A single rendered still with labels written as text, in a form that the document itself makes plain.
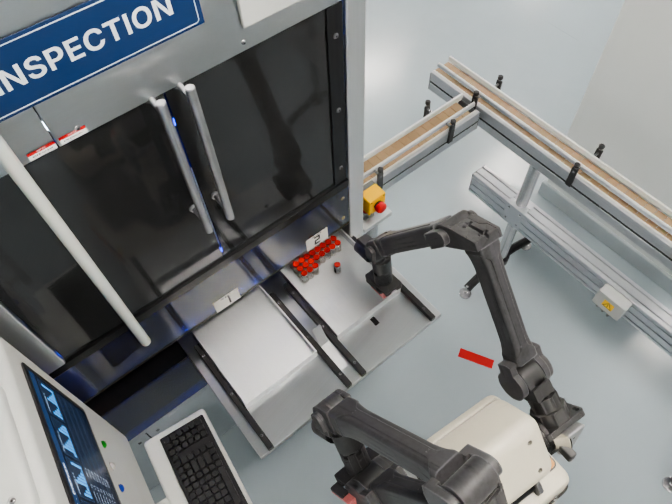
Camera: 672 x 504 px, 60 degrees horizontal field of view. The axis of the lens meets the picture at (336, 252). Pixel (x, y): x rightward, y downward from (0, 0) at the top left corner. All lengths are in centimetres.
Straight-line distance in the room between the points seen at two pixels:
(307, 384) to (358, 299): 32
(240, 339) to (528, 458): 96
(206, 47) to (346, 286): 100
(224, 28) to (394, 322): 106
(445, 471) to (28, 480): 67
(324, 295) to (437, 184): 157
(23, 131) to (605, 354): 255
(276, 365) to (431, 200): 171
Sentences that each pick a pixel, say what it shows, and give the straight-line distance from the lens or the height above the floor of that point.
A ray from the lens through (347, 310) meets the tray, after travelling 186.
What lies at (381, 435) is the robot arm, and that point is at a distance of 109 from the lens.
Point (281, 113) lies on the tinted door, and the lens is 139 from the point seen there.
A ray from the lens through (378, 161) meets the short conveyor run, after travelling 215.
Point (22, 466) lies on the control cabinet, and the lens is 112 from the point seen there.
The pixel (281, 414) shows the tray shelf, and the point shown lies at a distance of 175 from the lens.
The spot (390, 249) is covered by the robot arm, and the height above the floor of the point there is 123.
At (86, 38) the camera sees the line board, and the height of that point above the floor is 197.
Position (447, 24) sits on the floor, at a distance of 435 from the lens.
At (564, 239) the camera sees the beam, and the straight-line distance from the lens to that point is 254.
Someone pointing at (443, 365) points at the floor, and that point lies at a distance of 276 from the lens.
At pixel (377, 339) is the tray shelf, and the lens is 182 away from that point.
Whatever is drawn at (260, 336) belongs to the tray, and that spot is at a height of 88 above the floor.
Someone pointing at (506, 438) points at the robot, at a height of 139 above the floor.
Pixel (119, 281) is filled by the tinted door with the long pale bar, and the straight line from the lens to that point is 146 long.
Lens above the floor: 254
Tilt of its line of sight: 57 degrees down
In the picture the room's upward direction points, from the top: 3 degrees counter-clockwise
